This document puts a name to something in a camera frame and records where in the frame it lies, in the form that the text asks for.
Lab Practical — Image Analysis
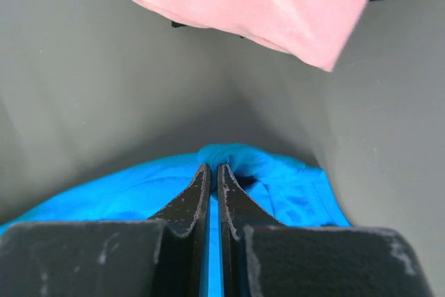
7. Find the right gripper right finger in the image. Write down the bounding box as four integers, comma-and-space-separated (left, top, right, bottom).
218, 164, 432, 297

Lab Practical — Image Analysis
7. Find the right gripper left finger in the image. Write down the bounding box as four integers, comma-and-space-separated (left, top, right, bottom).
1, 164, 211, 296

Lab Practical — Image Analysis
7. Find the blue t-shirt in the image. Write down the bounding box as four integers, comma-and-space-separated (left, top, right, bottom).
0, 142, 353, 297

